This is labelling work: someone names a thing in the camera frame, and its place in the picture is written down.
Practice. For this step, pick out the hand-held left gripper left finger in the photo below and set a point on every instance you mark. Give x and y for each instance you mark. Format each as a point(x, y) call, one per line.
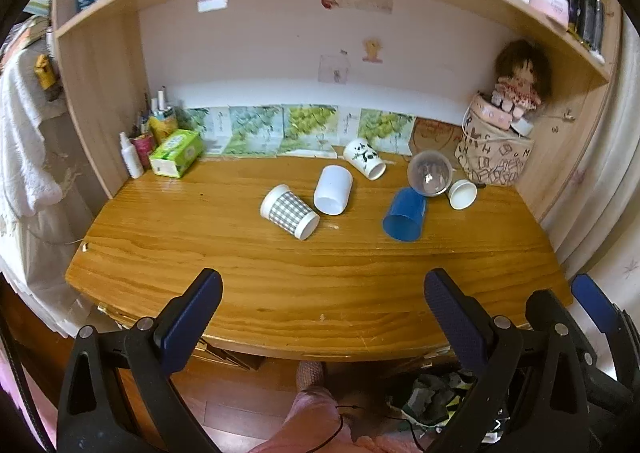
point(187, 328)

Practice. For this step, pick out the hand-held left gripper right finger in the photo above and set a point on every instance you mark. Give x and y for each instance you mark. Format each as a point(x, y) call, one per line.
point(452, 318)

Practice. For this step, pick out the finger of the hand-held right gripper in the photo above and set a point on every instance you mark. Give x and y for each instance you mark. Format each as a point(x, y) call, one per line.
point(592, 300)
point(547, 308)

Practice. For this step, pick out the blue plastic cup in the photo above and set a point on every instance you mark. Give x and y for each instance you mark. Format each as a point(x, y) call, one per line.
point(405, 215)

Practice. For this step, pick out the small white cup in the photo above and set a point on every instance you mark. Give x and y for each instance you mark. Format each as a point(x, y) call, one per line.
point(462, 194)

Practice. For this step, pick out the clear plastic cup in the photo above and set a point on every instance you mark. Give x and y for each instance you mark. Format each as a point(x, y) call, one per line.
point(429, 173)

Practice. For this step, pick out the grey checked cup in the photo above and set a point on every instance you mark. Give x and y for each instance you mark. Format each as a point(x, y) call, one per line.
point(287, 210)

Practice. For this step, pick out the plain white cup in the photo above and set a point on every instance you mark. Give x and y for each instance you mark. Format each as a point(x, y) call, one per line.
point(332, 188)

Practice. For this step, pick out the white panda print cup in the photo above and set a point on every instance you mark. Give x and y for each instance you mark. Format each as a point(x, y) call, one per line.
point(362, 155)

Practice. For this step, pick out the white curtain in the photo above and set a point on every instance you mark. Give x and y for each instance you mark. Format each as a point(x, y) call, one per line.
point(595, 183)

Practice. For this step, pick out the person's leg in pink trousers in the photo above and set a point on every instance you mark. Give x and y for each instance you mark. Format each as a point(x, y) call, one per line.
point(310, 423)

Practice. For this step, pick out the letter print fabric bag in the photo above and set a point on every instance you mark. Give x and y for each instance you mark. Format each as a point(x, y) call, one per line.
point(495, 158)

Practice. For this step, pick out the white spray bottle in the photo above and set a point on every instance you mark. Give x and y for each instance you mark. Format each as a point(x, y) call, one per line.
point(132, 160)

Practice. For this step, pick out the green tissue box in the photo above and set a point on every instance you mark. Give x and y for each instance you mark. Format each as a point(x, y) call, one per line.
point(175, 150)

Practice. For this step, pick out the brown cardboard sheet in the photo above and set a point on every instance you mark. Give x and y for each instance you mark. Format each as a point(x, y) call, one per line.
point(437, 135)

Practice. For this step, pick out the pink pen holder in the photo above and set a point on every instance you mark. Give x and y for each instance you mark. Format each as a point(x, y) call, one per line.
point(141, 148)

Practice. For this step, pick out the leaf print picture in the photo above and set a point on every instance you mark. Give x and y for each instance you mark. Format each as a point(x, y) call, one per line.
point(252, 130)
point(307, 128)
point(212, 130)
point(387, 128)

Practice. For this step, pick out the yellow pen holder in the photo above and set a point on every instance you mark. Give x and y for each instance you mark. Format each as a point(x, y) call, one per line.
point(164, 125)

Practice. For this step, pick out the brown haired rag doll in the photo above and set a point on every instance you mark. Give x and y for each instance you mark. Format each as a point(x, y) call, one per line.
point(520, 78)

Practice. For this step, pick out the white towel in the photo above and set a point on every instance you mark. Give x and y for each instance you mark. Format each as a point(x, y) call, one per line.
point(25, 143)

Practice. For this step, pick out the wooden desk hutch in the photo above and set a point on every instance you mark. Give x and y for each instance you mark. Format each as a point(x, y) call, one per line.
point(95, 98)

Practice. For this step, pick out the small paper drawing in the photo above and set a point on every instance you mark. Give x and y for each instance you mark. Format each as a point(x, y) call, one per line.
point(333, 69)

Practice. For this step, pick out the yellow packet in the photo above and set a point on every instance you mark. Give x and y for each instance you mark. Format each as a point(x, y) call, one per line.
point(45, 72)

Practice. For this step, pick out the pink card box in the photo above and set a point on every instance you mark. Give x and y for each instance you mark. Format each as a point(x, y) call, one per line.
point(549, 5)

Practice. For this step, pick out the yellow wall sticker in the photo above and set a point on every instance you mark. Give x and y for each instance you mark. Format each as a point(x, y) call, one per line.
point(371, 50)

